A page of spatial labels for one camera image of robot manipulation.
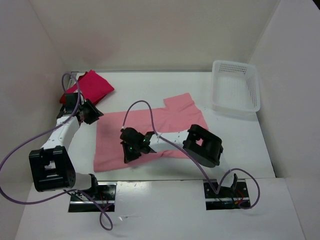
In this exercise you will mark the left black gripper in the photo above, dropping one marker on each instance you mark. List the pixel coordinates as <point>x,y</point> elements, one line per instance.
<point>95,112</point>

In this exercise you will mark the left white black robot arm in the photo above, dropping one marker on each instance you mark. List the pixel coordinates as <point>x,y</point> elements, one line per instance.
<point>51,165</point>

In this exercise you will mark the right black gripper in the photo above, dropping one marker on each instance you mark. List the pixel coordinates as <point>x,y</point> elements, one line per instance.
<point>128,156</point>

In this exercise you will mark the light pink t shirt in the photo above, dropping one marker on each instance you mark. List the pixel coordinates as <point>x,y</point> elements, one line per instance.
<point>178,114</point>

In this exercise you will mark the white plastic basket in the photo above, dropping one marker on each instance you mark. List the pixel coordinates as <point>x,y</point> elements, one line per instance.
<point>235,87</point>

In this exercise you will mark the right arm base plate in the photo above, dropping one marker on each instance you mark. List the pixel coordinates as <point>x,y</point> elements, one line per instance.
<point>227,199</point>

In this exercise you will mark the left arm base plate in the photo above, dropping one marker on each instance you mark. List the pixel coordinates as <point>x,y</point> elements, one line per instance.
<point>104,197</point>

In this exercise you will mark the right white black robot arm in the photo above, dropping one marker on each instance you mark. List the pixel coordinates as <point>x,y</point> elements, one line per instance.
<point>197,143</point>

